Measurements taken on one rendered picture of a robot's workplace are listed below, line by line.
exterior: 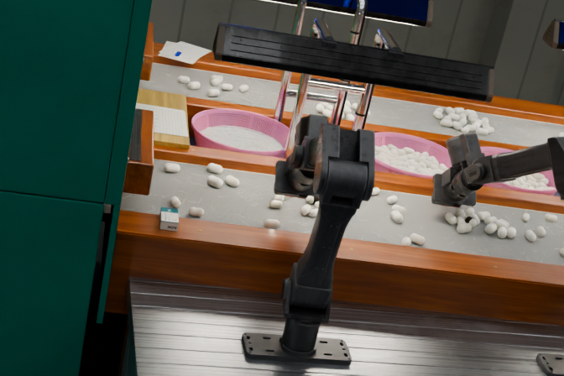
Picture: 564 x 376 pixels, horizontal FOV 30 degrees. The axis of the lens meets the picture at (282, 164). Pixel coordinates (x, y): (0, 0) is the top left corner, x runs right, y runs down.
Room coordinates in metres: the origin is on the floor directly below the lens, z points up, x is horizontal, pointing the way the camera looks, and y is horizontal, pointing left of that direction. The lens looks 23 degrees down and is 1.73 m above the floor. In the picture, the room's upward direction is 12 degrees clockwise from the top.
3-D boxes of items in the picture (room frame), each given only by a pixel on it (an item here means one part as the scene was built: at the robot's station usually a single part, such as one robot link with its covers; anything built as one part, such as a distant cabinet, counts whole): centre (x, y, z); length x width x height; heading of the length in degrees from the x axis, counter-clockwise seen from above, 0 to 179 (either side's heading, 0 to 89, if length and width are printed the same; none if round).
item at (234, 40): (2.21, -0.11, 1.08); 0.62 x 0.08 x 0.07; 101
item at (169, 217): (1.87, 0.20, 0.77); 0.06 x 0.04 x 0.02; 11
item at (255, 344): (1.66, -0.10, 0.71); 0.20 x 0.07 x 0.08; 105
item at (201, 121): (2.45, 0.11, 0.72); 0.27 x 0.27 x 0.10
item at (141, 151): (2.06, 0.31, 0.83); 0.30 x 0.06 x 0.07; 11
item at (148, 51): (2.73, 0.44, 0.83); 0.30 x 0.06 x 0.07; 11
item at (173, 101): (2.41, 0.32, 0.77); 0.33 x 0.15 x 0.01; 11
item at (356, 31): (2.68, -0.02, 0.90); 0.20 x 0.19 x 0.45; 101
